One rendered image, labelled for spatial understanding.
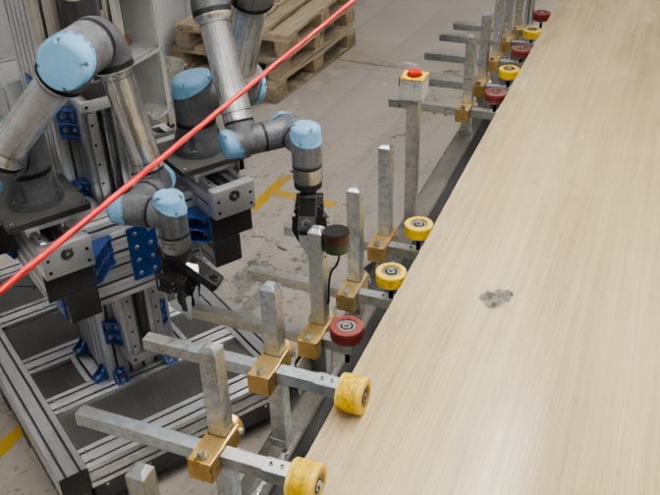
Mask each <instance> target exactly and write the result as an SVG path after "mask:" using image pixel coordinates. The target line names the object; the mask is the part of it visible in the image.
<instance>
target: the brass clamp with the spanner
mask: <svg viewBox="0 0 660 495"><path fill-rule="evenodd" d="M335 318H336V316H335V314H334V313H333V312H331V311H330V318H329V319H328V321H327V323H326V324H325V326H324V325H320V324H315V323H311V319H310V321H309V322H308V324H307V325H306V327H305V328H304V330H303V331H302V333H301V335H300V336H299V338H298V339H297V341H298V356H299V357H304V358H311V359H315V360H317V359H318V358H319V356H320V354H321V353H322V351H323V349H322V338H323V336H324V335H325V333H326V332H330V323H331V322H332V320H333V319H335ZM308 332H309V333H311V334H312V337H313V340H311V341H306V340H305V339H304V337H305V333H308Z"/></svg>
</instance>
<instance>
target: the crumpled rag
mask: <svg viewBox="0 0 660 495"><path fill-rule="evenodd" d="M513 296H514V293H513V292H512V291H511V290H510V289H509V290H506V291H504V290H502V289H497V290H495V291H494V292H491V291H488V290H487V291H486V292H482V293H480V294H479V296H478V298H479V299H480V300H481V301H485V302H486V303H485V305H486V306H495V307H497V306H498V305H505V302H509V301H510V300H511V298H512V297H513Z"/></svg>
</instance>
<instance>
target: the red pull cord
mask: <svg viewBox="0 0 660 495"><path fill-rule="evenodd" d="M356 1H357V0H350V1H349V2H348V3H347V4H345V5H344V6H343V7H342V8H341V9H339V10H338V11H337V12H336V13H334V14H333V15H332V16H331V17H330V18H328V19H327V20H326V21H325V22H323V23H322V24H321V25H320V26H319V27H317V28H316V29H315V30H313V31H312V32H311V33H310V34H308V35H307V36H306V37H305V38H304V39H302V40H301V41H300V42H299V43H297V44H296V45H295V46H294V47H293V48H291V49H290V50H289V51H288V52H286V53H285V54H284V55H283V56H282V57H280V58H279V59H278V60H277V61H275V62H274V63H273V64H272V65H270V66H269V67H268V68H267V69H266V70H264V71H263V72H262V73H261V74H259V75H258V76H257V77H256V78H255V79H253V80H252V81H251V82H249V83H248V84H247V85H246V86H245V87H243V88H242V89H241V90H240V91H238V92H237V93H236V94H235V95H233V96H232V97H231V98H230V99H229V100H227V101H226V102H225V103H224V104H222V105H221V106H220V107H219V108H218V109H216V110H215V111H214V112H213V113H211V114H210V115H209V116H208V117H206V118H205V119H204V120H203V121H202V122H200V123H199V124H198V125H197V126H195V127H194V128H193V129H192V130H191V131H189V132H188V133H187V134H186V135H184V136H183V137H182V138H181V139H179V140H178V141H177V142H176V143H174V144H173V145H172V146H171V147H169V148H168V149H167V150H166V151H165V152H163V153H162V154H161V155H160V156H158V157H157V158H156V159H155V160H154V161H152V162H151V163H150V164H149V165H147V166H146V167H145V168H144V169H143V170H141V171H140V172H139V173H138V174H136V175H135V176H134V177H133V178H131V179H130V180H129V181H128V182H127V183H125V184H124V185H123V186H122V187H120V188H119V189H118V190H117V191H116V192H114V193H113V194H112V195H110V196H109V197H108V198H107V199H106V200H104V201H103V202H102V203H101V204H99V205H98V206H97V207H96V208H94V209H93V210H92V211H91V212H90V213H88V214H87V215H86V216H85V217H84V218H83V219H82V220H81V221H80V222H78V223H77V224H76V225H75V226H73V227H72V228H71V229H70V230H69V231H67V232H66V233H65V234H64V235H62V236H61V237H60V238H59V239H57V240H56V241H55V242H54V243H53V244H51V245H50V246H49V247H47V248H46V249H45V250H44V251H43V252H41V253H40V254H39V255H38V256H36V257H35V258H34V259H33V260H32V261H30V262H29V263H28V264H27V265H25V266H24V267H23V268H22V269H20V270H19V271H18V272H17V273H16V274H14V275H13V276H12V277H11V278H9V279H8V280H7V281H6V282H5V283H3V284H2V285H1V286H0V296H1V295H2V294H4V293H5V292H6V291H7V290H8V289H10V288H11V287H12V286H13V285H14V284H16V283H17V282H18V281H19V280H21V279H22V278H23V277H24V276H25V275H27V274H28V273H29V272H30V270H32V269H33V268H34V267H35V266H36V265H38V264H39V263H40V262H41V261H42V260H44V259H45V258H46V257H47V256H48V255H50V254H51V253H52V252H53V251H54V250H56V249H57V248H58V247H59V246H61V245H62V244H63V243H64V242H66V241H67V240H68V239H69V238H70V237H72V236H73V235H74V234H75V233H76V232H78V231H79V230H80V229H81V228H82V227H84V226H85V225H86V224H87V223H88V222H90V221H91V220H92V219H93V218H94V217H96V216H97V215H98V214H99V213H100V212H102V211H103V210H104V209H105V208H107V207H108V206H109V205H110V204H111V203H113V202H114V201H115V200H116V199H117V198H119V197H120V196H121V195H122V194H123V193H125V192H126V191H127V190H128V189H130V188H131V187H132V186H133V185H134V184H136V183H137V182H138V181H139V180H140V179H142V178H143V177H144V176H145V175H146V174H148V173H149V172H150V171H151V170H153V169H154V168H155V167H156V166H157V165H159V164H160V163H161V162H162V161H163V160H165V159H166V158H167V157H168V156H169V155H171V154H172V153H173V152H174V151H175V150H177V149H178V148H179V147H180V146H181V145H183V144H184V143H185V142H186V141H187V140H189V139H190V138H191V137H193V136H194V135H195V134H196V133H197V132H199V131H200V130H201V129H202V128H203V127H205V126H206V125H207V124H208V123H209V122H211V121H212V120H213V119H214V118H215V117H217V116H218V115H219V114H220V113H221V112H223V111H224V110H225V109H226V108H227V107H229V106H230V105H231V104H232V103H233V102H235V101H236V100H237V99H238V98H240V97H241V96H242V95H243V94H244V93H246V92H247V91H248V90H249V89H250V88H252V87H253V86H254V85H255V84H256V83H258V82H259V81H260V80H261V79H263V78H264V77H265V76H266V75H267V74H269V73H270V72H271V71H272V70H273V69H275V68H276V67H277V66H278V65H280V64H281V63H282V62H283V61H284V60H286V59H287V58H288V57H289V56H290V55H292V54H293V53H294V52H295V51H296V50H298V49H299V48H300V47H301V46H302V45H304V44H305V43H306V42H307V41H308V40H310V39H311V38H312V37H313V36H314V35H316V34H317V33H318V32H319V31H320V30H322V29H323V28H324V27H326V26H327V25H328V24H329V23H330V22H332V21H333V20H334V19H335V18H336V17H338V16H339V15H340V14H341V13H342V12H344V11H345V10H346V9H347V8H348V7H350V6H351V5H352V4H353V3H354V2H356Z"/></svg>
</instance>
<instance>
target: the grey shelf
mask: <svg viewBox="0 0 660 495"><path fill-rule="evenodd" d="M119 4H120V10H121V16H122V22H123V28H124V33H126V34H127V35H128V36H129V37H130V38H131V41H132V43H131V45H130V46H129V47H130V50H131V52H132V55H133V58H134V61H135V64H134V66H133V72H134V75H135V78H136V81H137V86H138V89H139V92H140V95H141V98H142V101H143V104H144V107H145V110H146V112H147V113H149V114H150V115H151V116H152V118H153V119H154V120H158V119H160V118H161V117H163V116H164V115H166V114H167V117H168V124H166V125H167V126H168V127H170V128H171V129H172V128H174V127H175V124H174V123H173V116H172V109H171V101H170V94H169V87H168V81H167V74H166V66H165V59H164V52H163V45H162V38H161V30H160V24H159V17H158V10H157V3H156V0H151V3H150V0H119ZM151 6H152V10H151ZM152 13H153V17H152ZM153 20H154V23H153ZM154 27H155V30H154ZM155 34H156V37H155ZM156 40H157V44H156ZM158 54H159V58H158ZM14 57H15V53H14V49H13V45H12V41H11V37H10V33H9V29H8V25H7V21H6V17H5V12H4V8H3V4H2V0H0V61H1V60H5V59H10V58H14ZM159 61H160V65H159ZM160 68H161V72H160ZM161 75H162V79H161ZM162 82H163V85H162ZM163 89H164V92H163ZM164 96H165V99H164ZM165 103H166V105H165Z"/></svg>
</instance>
